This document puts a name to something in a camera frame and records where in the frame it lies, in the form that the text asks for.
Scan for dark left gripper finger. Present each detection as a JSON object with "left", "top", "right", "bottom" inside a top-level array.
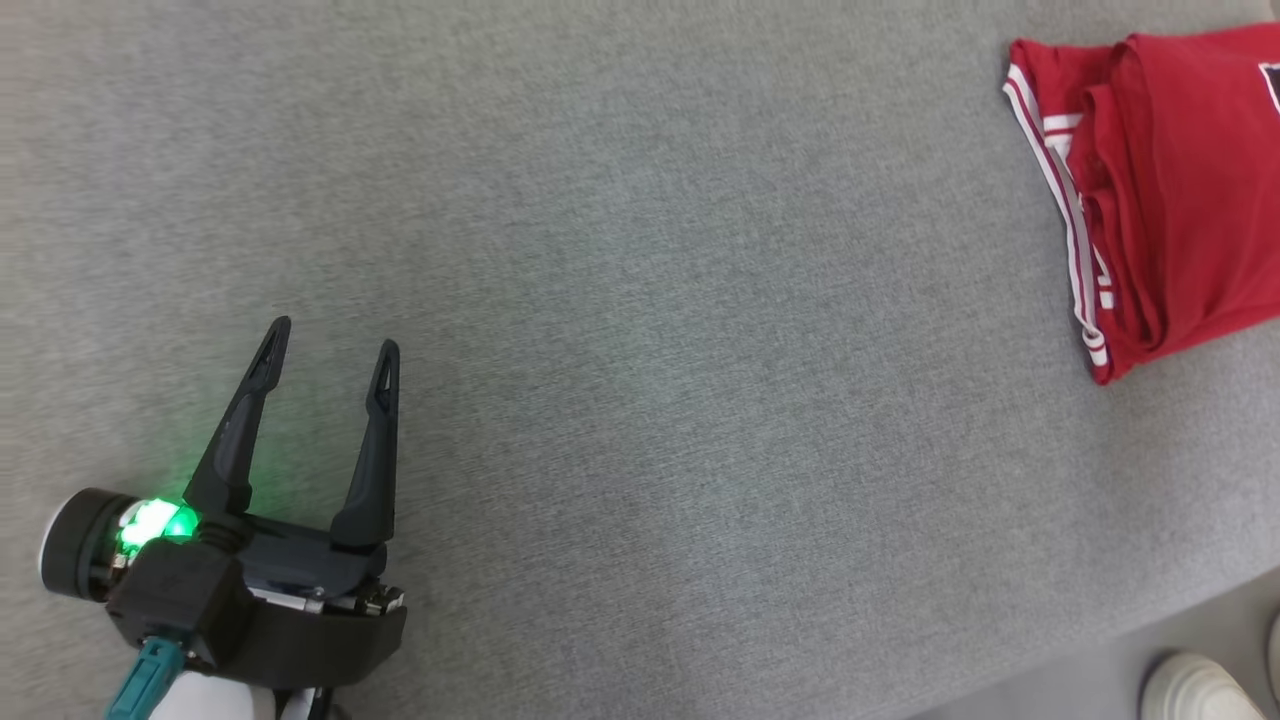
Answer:
[
  {"left": 182, "top": 316, "right": 293, "bottom": 521},
  {"left": 330, "top": 339, "right": 401, "bottom": 551}
]

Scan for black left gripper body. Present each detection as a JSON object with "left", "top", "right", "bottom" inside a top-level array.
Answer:
[{"left": 40, "top": 488, "right": 408, "bottom": 693}]

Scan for red shirt with white stripes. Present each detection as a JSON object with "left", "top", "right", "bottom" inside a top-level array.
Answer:
[{"left": 1002, "top": 22, "right": 1280, "bottom": 386}]

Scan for grey fabric sofa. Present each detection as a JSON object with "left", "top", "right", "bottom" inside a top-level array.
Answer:
[{"left": 0, "top": 0, "right": 1280, "bottom": 720}]

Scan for white shoe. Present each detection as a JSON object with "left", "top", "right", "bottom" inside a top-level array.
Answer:
[{"left": 1140, "top": 652, "right": 1269, "bottom": 720}]

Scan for teal left camera cable plug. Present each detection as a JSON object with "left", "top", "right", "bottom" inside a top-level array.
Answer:
[{"left": 103, "top": 638, "right": 188, "bottom": 720}]

